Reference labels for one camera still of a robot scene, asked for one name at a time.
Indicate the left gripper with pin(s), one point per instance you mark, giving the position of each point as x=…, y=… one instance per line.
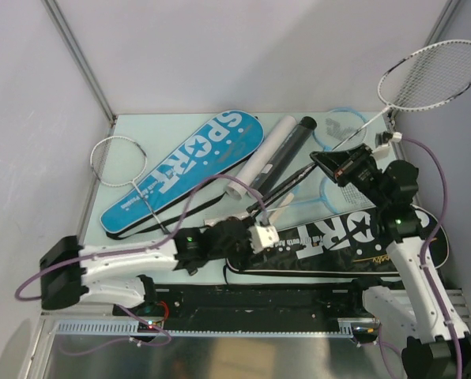
x=244, y=260

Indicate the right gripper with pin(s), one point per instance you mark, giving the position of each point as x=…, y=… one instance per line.
x=344, y=162

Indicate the white shuttlecock tube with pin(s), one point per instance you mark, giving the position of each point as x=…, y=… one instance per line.
x=260, y=157

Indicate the black shuttlecock tube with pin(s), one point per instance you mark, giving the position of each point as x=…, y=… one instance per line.
x=284, y=155

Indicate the black racket cover bag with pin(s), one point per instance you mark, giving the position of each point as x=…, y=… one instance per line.
x=345, y=245

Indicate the white racket black grip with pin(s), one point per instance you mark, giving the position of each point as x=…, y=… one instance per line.
x=119, y=162

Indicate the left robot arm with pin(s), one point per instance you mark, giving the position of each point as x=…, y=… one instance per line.
x=72, y=273

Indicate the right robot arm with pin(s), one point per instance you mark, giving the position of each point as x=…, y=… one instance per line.
x=437, y=340

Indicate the blue racket far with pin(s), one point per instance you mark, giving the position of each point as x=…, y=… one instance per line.
x=334, y=128

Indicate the blue racket near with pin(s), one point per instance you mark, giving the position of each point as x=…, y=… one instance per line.
x=335, y=199

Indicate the blue racket cover bag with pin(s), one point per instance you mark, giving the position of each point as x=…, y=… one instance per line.
x=220, y=144

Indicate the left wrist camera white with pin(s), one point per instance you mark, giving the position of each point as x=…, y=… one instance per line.
x=263, y=237

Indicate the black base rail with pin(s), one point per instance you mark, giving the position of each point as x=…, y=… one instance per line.
x=247, y=309

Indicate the right aluminium frame post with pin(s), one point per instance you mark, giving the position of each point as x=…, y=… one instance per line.
x=444, y=21

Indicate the aluminium frame post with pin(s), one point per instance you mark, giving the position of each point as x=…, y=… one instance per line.
x=62, y=25
x=444, y=21

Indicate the left aluminium frame post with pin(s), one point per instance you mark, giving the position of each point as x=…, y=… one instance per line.
x=62, y=25

